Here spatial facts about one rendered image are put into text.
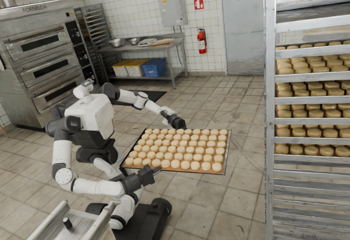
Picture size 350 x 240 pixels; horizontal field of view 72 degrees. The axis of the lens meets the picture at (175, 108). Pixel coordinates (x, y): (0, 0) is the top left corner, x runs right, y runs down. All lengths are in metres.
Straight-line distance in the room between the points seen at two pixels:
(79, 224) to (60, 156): 0.38
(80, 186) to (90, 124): 0.36
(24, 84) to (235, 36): 3.81
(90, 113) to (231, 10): 3.91
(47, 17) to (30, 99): 1.42
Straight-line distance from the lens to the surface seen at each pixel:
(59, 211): 1.56
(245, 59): 5.08
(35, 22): 4.70
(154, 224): 2.17
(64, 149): 1.37
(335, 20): 0.92
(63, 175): 1.32
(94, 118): 1.47
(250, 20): 4.88
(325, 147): 1.21
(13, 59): 4.41
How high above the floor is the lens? 1.86
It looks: 27 degrees down
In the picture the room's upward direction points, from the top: 11 degrees counter-clockwise
